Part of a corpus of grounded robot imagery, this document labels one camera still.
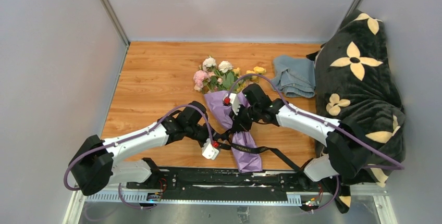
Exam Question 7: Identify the black strap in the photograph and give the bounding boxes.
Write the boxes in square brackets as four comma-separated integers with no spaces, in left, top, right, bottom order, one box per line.
[211,126,301,172]

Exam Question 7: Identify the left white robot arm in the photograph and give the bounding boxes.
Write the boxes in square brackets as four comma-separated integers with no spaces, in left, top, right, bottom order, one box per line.
[63,101,219,196]

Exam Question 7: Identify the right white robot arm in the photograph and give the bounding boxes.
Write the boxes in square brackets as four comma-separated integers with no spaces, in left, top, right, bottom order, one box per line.
[223,84,374,192]

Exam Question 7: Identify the pink wrapping paper sheet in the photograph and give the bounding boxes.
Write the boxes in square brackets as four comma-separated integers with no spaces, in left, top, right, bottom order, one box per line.
[204,91,263,173]

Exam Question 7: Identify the white fake rose stem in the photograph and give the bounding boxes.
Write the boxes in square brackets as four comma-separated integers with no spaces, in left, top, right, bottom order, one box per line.
[200,56,235,93]

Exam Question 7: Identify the light blue cloth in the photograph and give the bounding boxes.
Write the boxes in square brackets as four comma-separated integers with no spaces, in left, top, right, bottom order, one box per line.
[271,55,316,98]

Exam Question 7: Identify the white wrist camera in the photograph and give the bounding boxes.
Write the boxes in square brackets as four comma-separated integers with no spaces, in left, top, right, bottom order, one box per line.
[202,139,219,160]
[224,93,241,116]

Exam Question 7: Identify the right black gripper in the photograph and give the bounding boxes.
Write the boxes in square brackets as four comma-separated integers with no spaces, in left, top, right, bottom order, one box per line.
[229,103,261,133]

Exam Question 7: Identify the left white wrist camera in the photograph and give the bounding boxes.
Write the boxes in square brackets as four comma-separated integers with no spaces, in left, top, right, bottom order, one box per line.
[202,139,219,160]

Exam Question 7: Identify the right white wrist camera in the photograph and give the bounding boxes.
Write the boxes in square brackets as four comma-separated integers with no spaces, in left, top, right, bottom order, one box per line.
[224,93,241,116]

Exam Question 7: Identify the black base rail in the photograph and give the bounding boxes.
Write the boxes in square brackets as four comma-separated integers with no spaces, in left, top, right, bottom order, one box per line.
[124,167,328,208]

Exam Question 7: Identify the yellow fake flower stem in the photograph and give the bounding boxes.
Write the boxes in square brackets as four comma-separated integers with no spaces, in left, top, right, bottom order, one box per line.
[232,66,266,93]

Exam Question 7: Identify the dark floral blanket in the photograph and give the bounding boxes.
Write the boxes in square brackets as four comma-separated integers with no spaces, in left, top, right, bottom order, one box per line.
[307,10,406,213]

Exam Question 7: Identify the pink fake flower stem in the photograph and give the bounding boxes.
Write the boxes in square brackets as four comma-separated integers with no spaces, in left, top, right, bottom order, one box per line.
[193,70,214,92]

